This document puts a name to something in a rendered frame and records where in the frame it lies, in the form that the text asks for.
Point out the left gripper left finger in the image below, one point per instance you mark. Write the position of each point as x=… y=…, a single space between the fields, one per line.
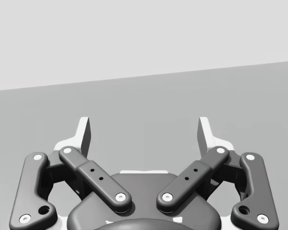
x=96 y=175

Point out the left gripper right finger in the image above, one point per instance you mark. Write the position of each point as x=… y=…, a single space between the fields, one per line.
x=194 y=172

